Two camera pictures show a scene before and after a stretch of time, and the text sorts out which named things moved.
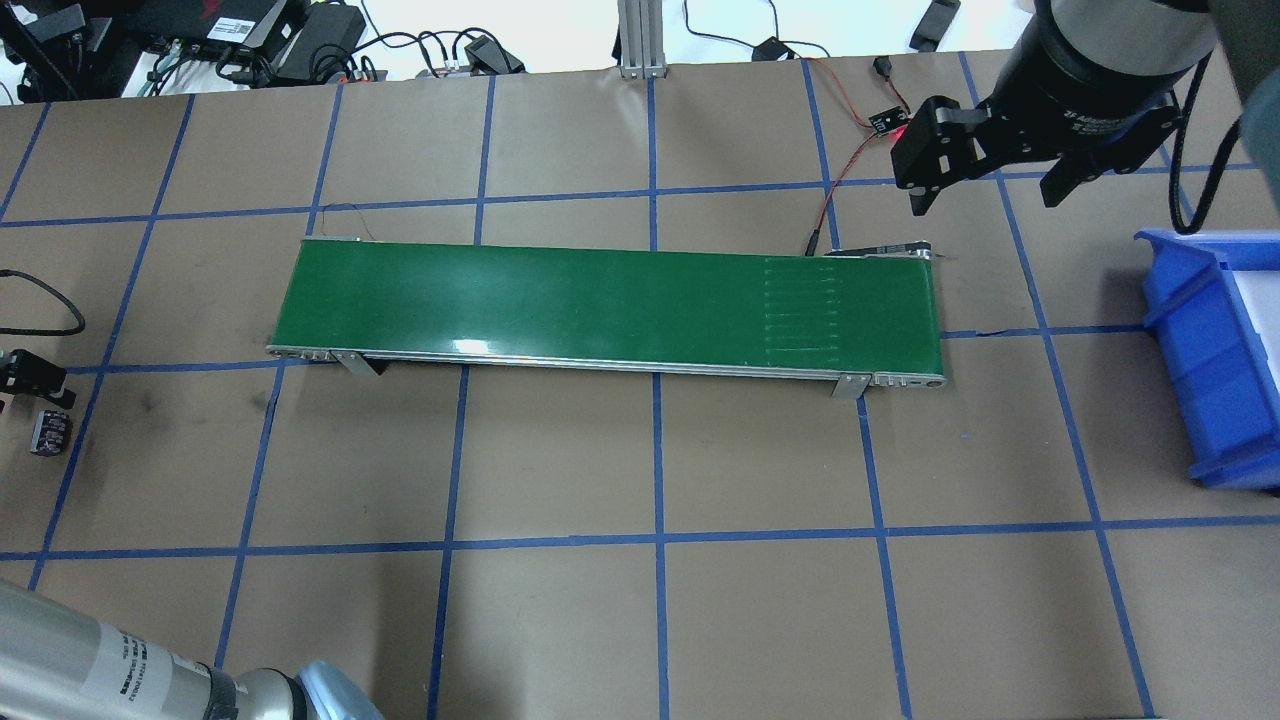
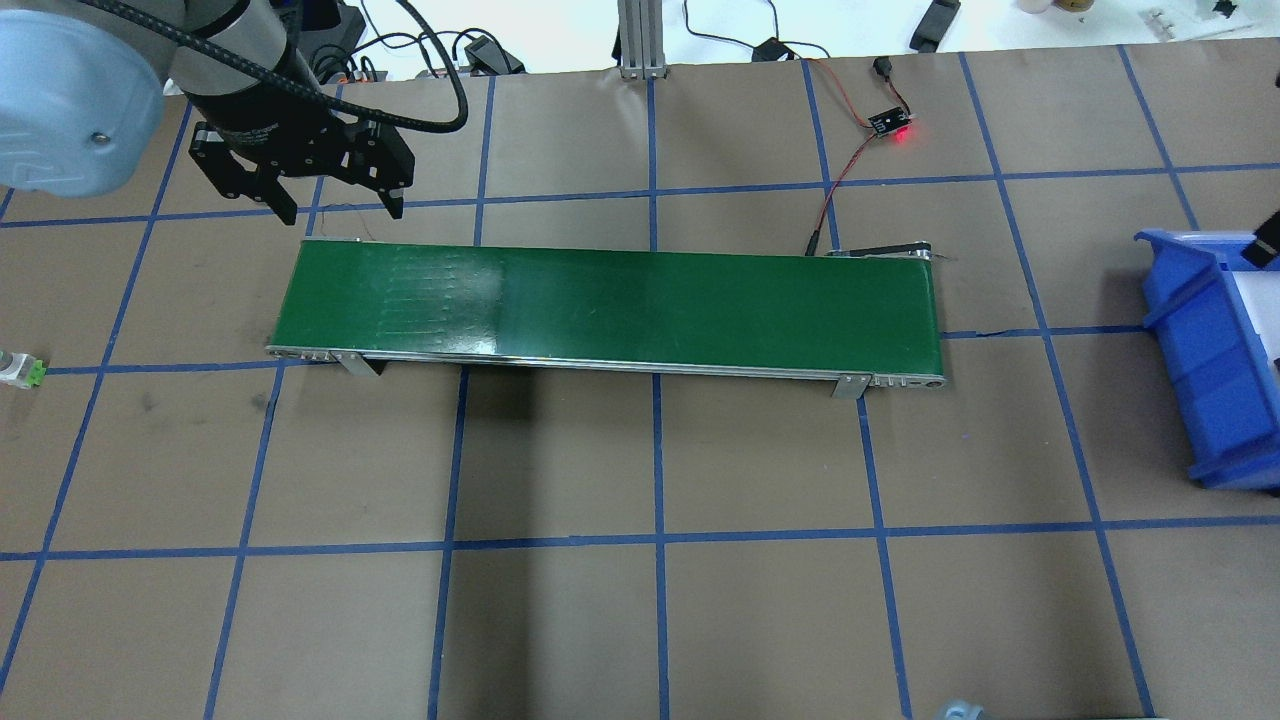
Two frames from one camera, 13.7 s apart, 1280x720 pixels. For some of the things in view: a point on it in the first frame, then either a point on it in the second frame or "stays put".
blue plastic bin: [1215, 300] stays put
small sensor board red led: [889, 119] stays put
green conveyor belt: [851, 317] stays put
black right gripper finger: [922, 198] → [1265, 250]
